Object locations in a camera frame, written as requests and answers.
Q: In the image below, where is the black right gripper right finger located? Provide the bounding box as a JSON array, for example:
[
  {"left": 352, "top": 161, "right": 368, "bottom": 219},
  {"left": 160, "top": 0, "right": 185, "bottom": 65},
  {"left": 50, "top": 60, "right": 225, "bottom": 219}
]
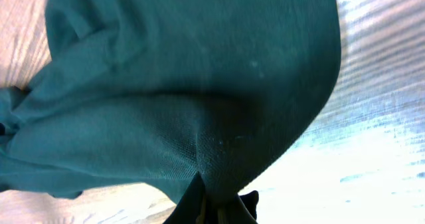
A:
[{"left": 217, "top": 191, "right": 259, "bottom": 224}]

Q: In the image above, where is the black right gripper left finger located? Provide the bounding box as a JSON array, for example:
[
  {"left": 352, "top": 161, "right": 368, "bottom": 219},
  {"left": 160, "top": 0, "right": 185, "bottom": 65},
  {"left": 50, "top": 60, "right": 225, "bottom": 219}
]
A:
[{"left": 163, "top": 173, "right": 207, "bottom": 224}]

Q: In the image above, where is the black t-shirt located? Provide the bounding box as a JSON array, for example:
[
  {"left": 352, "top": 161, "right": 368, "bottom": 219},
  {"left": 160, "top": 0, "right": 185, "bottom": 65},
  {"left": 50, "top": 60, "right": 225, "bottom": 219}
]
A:
[{"left": 1, "top": 0, "right": 341, "bottom": 203}]

